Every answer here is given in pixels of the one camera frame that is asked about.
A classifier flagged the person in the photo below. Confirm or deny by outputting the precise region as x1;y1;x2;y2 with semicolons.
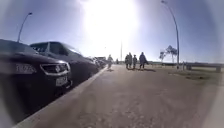
106;54;115;70

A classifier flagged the thin pole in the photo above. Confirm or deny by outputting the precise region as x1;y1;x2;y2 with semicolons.
120;41;124;63

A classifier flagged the grey asphalt path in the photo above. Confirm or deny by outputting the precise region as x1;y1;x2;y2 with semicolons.
26;64;224;128

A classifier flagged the pale concrete kerb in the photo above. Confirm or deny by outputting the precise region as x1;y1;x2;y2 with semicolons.
12;65;110;128

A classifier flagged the low barrier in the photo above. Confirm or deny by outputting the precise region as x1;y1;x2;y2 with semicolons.
184;62;224;73

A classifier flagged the row of parked cars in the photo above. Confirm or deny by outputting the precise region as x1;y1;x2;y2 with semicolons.
86;55;109;70

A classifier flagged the group of people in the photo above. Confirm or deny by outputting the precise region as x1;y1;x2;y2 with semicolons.
124;51;149;71

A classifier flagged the dark parked car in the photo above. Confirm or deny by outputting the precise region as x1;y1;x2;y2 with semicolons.
29;41;100;85
0;39;74;122

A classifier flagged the tree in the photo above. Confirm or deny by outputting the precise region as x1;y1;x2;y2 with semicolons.
158;45;179;64

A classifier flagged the dry grass strip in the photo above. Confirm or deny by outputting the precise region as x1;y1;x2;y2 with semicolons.
146;63;224;86

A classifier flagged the curved street lamp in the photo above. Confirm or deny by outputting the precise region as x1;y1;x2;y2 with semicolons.
161;0;181;70

